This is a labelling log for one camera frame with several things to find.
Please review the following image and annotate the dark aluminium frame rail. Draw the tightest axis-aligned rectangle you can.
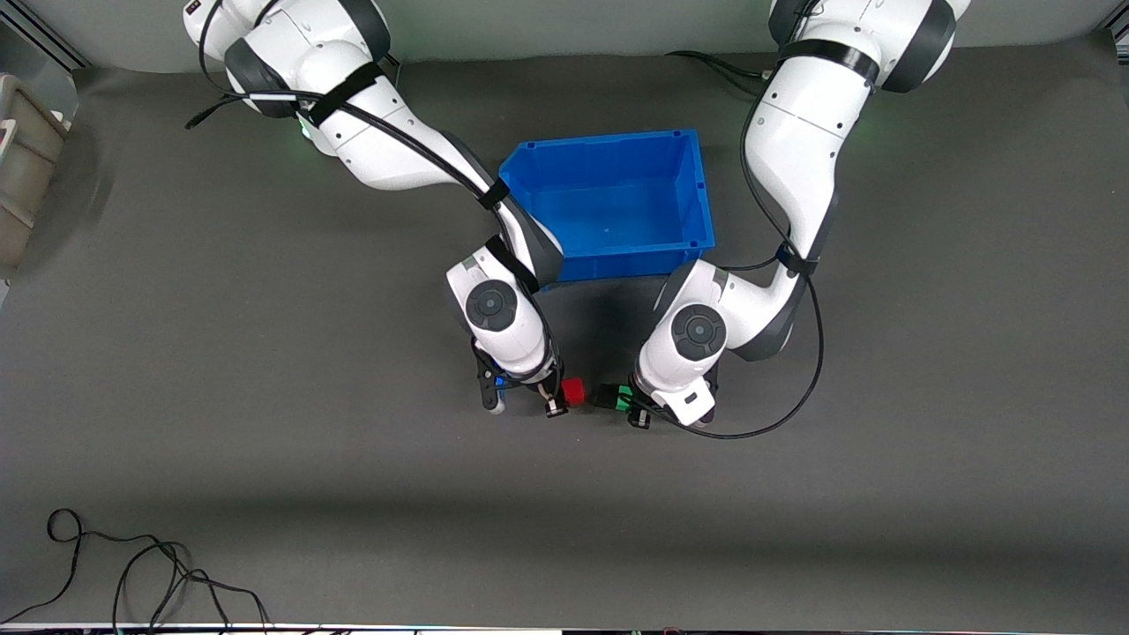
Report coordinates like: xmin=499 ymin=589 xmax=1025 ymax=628
xmin=0 ymin=0 xmax=89 ymax=71

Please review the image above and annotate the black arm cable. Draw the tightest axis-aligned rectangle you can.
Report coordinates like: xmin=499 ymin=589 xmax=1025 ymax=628
xmin=184 ymin=0 xmax=565 ymax=402
xmin=653 ymin=53 xmax=826 ymax=440

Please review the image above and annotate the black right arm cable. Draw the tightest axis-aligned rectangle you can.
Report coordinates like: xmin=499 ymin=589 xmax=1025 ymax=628
xmin=184 ymin=0 xmax=565 ymax=402

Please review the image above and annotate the black left base cable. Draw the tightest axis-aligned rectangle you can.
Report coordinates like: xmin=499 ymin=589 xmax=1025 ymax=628
xmin=666 ymin=50 xmax=779 ymax=93

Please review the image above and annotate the blue plastic storage bin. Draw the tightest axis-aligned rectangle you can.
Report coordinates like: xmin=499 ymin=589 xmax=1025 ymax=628
xmin=498 ymin=129 xmax=716 ymax=288

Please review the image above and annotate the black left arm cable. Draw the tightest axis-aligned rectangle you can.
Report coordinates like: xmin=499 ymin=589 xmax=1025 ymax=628
xmin=653 ymin=53 xmax=826 ymax=440

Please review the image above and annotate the loose black table cable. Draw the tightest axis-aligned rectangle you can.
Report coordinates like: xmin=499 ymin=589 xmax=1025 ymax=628
xmin=0 ymin=509 xmax=270 ymax=632

